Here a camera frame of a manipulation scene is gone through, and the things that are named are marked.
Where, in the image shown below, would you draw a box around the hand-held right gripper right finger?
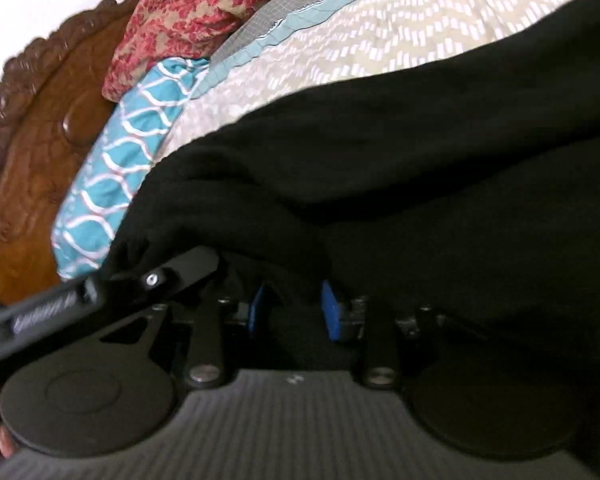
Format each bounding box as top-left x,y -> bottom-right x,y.
321,280 -> 481,390

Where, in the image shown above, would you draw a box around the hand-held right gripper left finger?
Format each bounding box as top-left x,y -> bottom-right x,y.
97,282 -> 268,390

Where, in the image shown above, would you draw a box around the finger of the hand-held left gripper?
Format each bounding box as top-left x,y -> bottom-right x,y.
97,249 -> 222,311

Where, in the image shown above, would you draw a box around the black pants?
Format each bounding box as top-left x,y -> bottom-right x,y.
105,0 -> 600,466

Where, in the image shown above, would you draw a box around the teal patterned pillow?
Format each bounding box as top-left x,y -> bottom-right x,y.
51,56 -> 212,282

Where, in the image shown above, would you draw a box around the carved wooden headboard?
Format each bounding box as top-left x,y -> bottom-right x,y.
0,0 -> 162,306

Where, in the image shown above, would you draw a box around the red patterned pillow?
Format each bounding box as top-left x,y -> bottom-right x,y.
102,0 -> 292,104

